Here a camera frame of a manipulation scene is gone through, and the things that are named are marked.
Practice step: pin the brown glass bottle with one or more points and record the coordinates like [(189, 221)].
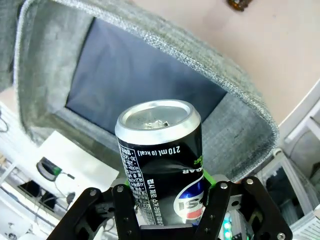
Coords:
[(238, 4)]

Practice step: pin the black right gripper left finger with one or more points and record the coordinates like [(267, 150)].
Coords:
[(125, 212)]

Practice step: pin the black Pepsi zero can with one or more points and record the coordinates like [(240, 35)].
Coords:
[(162, 165)]

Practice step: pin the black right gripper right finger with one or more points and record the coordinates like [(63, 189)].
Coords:
[(250, 207)]

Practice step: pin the black green electronic device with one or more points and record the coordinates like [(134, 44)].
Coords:
[(48, 169)]

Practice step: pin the grey felt basket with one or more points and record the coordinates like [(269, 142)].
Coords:
[(140, 75)]

